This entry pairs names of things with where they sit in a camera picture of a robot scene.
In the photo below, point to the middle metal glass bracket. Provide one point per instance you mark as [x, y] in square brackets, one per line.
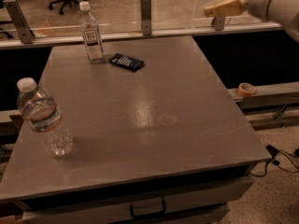
[145, 8]

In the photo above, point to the orange masking tape roll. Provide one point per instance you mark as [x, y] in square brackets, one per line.
[246, 89]

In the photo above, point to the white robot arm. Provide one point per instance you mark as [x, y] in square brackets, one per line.
[284, 12]

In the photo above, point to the grey drawer with black handle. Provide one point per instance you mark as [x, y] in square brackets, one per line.
[206, 203]

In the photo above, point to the left metal glass bracket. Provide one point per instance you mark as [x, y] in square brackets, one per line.
[25, 34]

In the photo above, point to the metal glass bracket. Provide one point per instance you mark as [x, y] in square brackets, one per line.
[145, 8]
[218, 23]
[25, 34]

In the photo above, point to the clear water bottle red label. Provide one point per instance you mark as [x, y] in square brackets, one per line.
[42, 114]

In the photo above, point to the tall clear bottle white label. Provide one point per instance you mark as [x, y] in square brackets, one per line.
[91, 34]

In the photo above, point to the right metal glass bracket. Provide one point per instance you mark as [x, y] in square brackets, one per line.
[218, 23]

